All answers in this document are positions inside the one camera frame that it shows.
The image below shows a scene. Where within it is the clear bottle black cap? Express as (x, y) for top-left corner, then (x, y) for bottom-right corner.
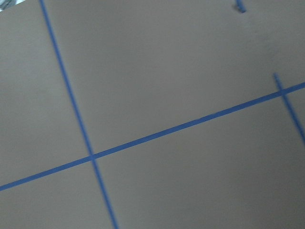
(0, 0), (17, 11)

